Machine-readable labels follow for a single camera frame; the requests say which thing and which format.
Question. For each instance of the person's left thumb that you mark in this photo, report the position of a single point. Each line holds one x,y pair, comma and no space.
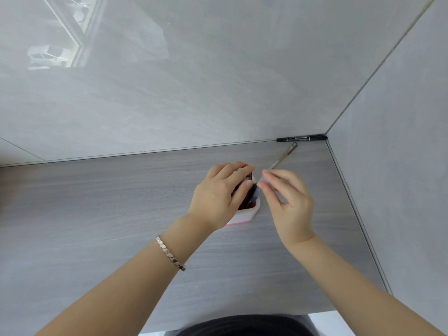
243,195

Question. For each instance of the person's right hand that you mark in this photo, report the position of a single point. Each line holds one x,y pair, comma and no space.
294,213

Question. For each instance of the person's left forearm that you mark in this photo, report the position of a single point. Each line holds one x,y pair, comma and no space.
133,279

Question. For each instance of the clear ballpoint pen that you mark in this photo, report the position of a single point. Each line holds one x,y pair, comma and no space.
284,155

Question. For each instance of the black marker pen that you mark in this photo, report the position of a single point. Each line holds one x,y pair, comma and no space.
301,138

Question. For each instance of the person's left hand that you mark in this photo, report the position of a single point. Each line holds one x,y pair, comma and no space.
213,199

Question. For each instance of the person's black garment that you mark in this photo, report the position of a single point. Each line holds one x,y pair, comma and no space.
245,327

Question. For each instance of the dark red and black item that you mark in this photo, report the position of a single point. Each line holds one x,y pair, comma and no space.
247,199

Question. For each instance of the person's right thumb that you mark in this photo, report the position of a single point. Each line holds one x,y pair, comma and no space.
269,195

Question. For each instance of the white container with pink base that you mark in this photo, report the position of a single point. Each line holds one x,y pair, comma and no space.
246,215

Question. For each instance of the person's right forearm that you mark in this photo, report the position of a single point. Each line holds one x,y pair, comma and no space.
350,286

